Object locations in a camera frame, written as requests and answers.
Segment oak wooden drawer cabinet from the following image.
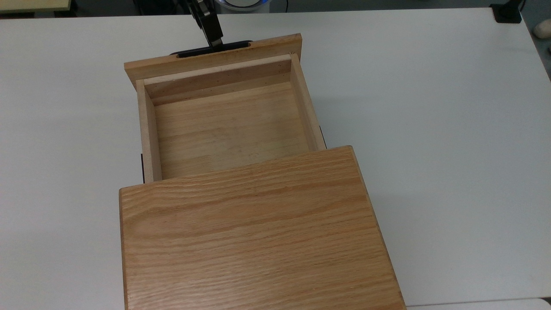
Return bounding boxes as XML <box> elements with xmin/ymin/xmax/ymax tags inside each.
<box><xmin>119</xmin><ymin>146</ymin><xmax>407</xmax><ymax>310</ymax></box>

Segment light wooden side table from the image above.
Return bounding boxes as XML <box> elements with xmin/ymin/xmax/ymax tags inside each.
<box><xmin>0</xmin><ymin>0</ymin><xmax>73</xmax><ymax>13</ymax></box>

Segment white robot base blue ring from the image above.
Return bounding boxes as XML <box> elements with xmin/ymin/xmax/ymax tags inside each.
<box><xmin>214</xmin><ymin>0</ymin><xmax>272</xmax><ymax>14</ymax></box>

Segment pale rounded object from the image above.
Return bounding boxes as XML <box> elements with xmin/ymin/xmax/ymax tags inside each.
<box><xmin>533</xmin><ymin>19</ymin><xmax>551</xmax><ymax>40</ymax></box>

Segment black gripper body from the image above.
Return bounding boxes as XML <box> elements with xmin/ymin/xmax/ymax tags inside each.
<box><xmin>180</xmin><ymin>0</ymin><xmax>214</xmax><ymax>15</ymax></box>

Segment wooden drawer with black handle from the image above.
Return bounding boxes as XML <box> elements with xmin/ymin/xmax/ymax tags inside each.
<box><xmin>124</xmin><ymin>34</ymin><xmax>327</xmax><ymax>184</ymax></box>

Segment black table clamp mount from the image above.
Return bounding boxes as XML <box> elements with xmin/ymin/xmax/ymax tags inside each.
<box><xmin>490</xmin><ymin>0</ymin><xmax>526</xmax><ymax>24</ymax></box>

